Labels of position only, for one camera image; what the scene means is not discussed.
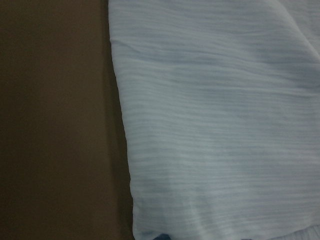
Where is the light blue striped shirt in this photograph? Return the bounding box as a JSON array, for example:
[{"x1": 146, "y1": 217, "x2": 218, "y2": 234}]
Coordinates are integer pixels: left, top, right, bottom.
[{"x1": 108, "y1": 0, "x2": 320, "y2": 240}]

